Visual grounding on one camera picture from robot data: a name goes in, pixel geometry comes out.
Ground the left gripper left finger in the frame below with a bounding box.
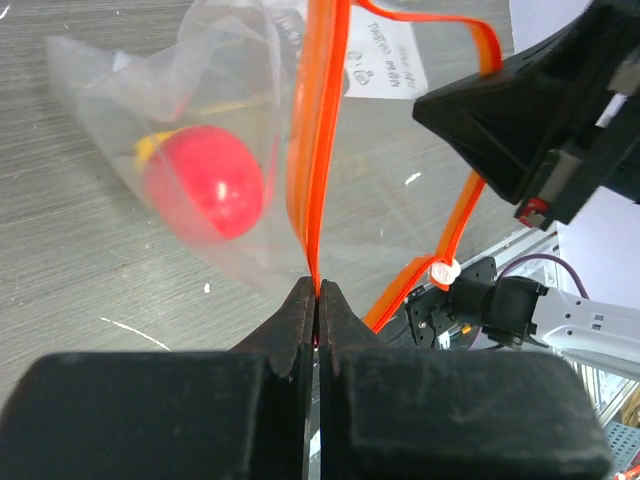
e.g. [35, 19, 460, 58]
[1, 277, 315, 479]

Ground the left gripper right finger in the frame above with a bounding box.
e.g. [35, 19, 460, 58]
[318, 281, 612, 479]

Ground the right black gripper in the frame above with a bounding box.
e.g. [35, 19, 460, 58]
[412, 1, 639, 230]

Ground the clear zip top bag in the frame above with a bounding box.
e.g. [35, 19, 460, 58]
[46, 1, 501, 326]

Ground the red toy apple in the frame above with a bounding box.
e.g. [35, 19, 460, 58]
[142, 125, 264, 245]

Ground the yellow toy pear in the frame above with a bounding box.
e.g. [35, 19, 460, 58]
[133, 130, 176, 170]

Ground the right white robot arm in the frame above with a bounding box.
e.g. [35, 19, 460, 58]
[413, 1, 639, 379]

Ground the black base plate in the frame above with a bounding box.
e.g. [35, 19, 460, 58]
[378, 276, 504, 351]

